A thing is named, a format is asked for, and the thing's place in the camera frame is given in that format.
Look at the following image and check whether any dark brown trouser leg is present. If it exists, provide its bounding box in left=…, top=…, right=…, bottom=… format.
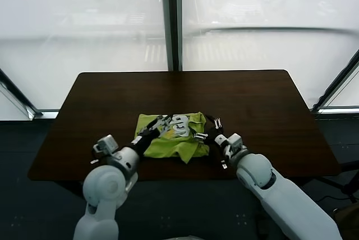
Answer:
left=333, top=205, right=359, bottom=240

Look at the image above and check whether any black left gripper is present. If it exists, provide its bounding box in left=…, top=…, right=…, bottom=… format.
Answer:
left=131, top=114, right=175, bottom=156

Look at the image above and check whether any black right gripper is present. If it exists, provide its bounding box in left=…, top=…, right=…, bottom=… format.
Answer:
left=190, top=114, right=225, bottom=146

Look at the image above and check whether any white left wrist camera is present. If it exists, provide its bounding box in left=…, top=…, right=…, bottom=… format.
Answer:
left=92, top=135, right=119, bottom=157

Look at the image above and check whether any slanted metal window frame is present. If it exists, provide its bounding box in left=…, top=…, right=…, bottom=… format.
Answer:
left=311, top=52, right=359, bottom=115
left=0, top=68, right=43, bottom=122

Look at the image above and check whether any dark vertical window mullion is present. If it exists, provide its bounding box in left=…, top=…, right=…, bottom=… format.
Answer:
left=159, top=0, right=183, bottom=72

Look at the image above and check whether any lime green t-shirt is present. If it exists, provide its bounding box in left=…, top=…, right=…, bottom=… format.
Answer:
left=134, top=111, right=210, bottom=165

